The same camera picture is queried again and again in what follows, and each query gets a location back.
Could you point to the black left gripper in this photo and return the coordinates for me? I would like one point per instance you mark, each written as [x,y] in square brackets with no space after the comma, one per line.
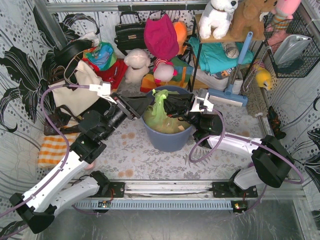
[125,106]

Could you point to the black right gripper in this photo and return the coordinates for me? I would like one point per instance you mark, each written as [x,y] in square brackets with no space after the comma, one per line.
[191,107]

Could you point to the green plastic trash bag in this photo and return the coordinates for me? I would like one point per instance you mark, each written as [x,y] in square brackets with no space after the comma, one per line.
[156,117]

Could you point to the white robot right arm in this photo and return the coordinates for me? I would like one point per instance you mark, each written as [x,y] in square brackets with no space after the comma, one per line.
[270,162]

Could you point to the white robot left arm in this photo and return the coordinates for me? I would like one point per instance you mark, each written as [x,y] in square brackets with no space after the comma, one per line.
[39,206]

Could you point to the rainbow striped bag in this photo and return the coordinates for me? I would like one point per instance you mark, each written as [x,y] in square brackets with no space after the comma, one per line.
[181,79]

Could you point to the blue trash bin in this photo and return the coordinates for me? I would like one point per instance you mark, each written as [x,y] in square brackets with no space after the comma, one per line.
[166,142]

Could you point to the colourful striped bag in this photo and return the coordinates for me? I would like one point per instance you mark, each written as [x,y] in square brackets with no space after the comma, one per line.
[101,57]

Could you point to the cream canvas tote bag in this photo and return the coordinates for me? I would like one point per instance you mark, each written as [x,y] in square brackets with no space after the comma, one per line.
[80,99]

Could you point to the magenta cloth bag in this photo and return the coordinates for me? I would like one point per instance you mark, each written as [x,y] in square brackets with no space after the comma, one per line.
[160,38]

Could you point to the pink faced plush doll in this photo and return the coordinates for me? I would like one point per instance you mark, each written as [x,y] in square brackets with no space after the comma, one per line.
[163,71]

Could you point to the white round plush toy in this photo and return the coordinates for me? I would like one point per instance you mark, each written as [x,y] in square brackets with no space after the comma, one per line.
[138,62]

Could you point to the white sneaker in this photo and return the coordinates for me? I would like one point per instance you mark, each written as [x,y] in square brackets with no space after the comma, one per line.
[205,81]

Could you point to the teal folded towel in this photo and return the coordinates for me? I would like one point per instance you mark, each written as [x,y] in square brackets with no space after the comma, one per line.
[213,58]

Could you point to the black leather handbag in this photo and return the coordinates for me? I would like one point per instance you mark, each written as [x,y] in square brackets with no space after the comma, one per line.
[130,36]

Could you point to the orange plush toy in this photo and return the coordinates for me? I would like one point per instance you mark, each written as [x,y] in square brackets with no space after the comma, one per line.
[181,34]

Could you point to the pink pencil case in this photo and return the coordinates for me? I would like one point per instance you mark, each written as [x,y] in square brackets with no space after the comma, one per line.
[90,166]

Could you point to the beige chenille mop head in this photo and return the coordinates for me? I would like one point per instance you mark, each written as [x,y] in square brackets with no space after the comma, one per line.
[250,106]

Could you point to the black round hat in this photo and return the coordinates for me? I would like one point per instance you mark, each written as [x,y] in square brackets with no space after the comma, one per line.
[64,56]

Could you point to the metal mop pole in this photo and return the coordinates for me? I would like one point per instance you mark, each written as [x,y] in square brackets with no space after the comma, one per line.
[266,125]

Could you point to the yellow plush duck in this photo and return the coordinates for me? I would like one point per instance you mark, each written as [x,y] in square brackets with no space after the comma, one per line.
[262,75]

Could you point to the orange checkered cloth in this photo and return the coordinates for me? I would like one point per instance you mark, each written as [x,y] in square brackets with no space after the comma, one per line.
[52,151]

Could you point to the white husky plush dog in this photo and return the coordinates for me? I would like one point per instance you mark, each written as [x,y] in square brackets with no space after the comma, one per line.
[216,18]

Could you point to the small wooden shelf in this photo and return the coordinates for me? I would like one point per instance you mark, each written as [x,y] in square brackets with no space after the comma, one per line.
[226,39]

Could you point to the brown plush dog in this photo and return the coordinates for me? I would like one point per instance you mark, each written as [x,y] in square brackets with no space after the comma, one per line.
[249,14]

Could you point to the silver pouch in basket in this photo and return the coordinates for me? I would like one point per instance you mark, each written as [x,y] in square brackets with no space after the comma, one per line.
[291,48]

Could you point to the pink plush toy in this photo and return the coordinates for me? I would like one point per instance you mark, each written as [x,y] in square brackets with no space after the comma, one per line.
[283,13]

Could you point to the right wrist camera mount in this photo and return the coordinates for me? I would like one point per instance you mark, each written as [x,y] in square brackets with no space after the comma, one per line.
[201,102]

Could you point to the black wire basket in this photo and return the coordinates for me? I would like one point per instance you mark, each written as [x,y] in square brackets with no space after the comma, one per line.
[304,64]

